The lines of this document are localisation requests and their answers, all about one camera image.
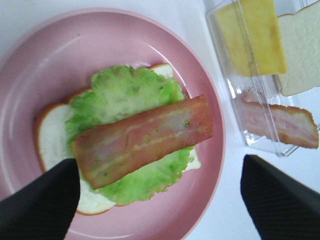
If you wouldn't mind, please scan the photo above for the clear plastic right tray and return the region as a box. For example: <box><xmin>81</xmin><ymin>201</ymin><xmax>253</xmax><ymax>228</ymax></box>
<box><xmin>206</xmin><ymin>0</ymin><xmax>320</xmax><ymax>157</ymax></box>

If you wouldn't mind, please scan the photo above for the bacon strip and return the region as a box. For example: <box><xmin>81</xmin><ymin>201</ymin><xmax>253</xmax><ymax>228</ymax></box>
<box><xmin>71</xmin><ymin>95</ymin><xmax>214</xmax><ymax>189</ymax></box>
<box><xmin>241</xmin><ymin>90</ymin><xmax>319</xmax><ymax>149</ymax></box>

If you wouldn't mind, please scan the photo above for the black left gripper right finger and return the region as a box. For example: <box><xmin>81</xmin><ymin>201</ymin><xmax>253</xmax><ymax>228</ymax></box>
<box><xmin>240</xmin><ymin>154</ymin><xmax>320</xmax><ymax>240</ymax></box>

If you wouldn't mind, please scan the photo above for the green lettuce leaf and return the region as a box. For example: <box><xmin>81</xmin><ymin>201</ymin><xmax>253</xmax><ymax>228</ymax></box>
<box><xmin>65</xmin><ymin>64</ymin><xmax>200</xmax><ymax>206</ymax></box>

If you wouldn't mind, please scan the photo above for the yellow cheese slice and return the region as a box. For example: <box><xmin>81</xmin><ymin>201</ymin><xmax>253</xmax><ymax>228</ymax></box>
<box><xmin>215</xmin><ymin>0</ymin><xmax>287</xmax><ymax>77</ymax></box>

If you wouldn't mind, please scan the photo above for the bread slice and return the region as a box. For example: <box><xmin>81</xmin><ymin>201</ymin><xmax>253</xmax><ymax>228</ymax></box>
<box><xmin>35</xmin><ymin>63</ymin><xmax>201</xmax><ymax>215</ymax></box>
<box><xmin>275</xmin><ymin>0</ymin><xmax>320</xmax><ymax>96</ymax></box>

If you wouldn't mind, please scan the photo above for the pink round plate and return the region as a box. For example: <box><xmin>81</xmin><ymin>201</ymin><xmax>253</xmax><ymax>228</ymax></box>
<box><xmin>0</xmin><ymin>8</ymin><xmax>226</xmax><ymax>240</ymax></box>

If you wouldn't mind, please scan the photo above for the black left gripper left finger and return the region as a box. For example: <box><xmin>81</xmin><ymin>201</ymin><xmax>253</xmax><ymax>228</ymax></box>
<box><xmin>0</xmin><ymin>158</ymin><xmax>80</xmax><ymax>240</ymax></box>

